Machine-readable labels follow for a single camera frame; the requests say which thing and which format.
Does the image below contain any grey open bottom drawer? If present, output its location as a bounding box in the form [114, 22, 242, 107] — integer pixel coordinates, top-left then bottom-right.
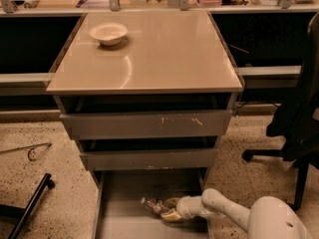
[92, 168, 211, 239]

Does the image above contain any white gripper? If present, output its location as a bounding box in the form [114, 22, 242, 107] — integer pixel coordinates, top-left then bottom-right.
[160, 196, 202, 222]

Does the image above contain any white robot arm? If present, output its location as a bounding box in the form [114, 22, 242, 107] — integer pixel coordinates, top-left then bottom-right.
[161, 188, 314, 239]

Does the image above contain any grey middle drawer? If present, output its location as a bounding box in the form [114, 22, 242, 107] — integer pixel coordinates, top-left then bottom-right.
[80, 148, 216, 170]

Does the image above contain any black office chair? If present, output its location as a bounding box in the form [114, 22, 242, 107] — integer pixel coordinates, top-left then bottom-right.
[242, 13, 319, 211]

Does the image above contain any grey drawer cabinet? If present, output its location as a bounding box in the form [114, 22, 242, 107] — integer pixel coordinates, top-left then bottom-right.
[46, 9, 244, 191]

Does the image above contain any black chair base leg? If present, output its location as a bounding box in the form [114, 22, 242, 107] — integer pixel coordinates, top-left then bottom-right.
[0, 173, 55, 239]

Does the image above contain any metal rod on floor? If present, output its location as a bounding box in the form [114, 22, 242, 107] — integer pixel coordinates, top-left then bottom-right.
[0, 142, 52, 161]

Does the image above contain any white paper bowl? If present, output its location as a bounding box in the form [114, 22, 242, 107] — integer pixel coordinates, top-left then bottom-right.
[89, 22, 128, 46]

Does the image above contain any clear plastic water bottle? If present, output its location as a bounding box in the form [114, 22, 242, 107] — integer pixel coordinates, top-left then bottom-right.
[141, 197, 170, 215]

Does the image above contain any grey top drawer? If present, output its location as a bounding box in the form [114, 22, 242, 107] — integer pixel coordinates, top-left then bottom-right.
[61, 110, 232, 140]

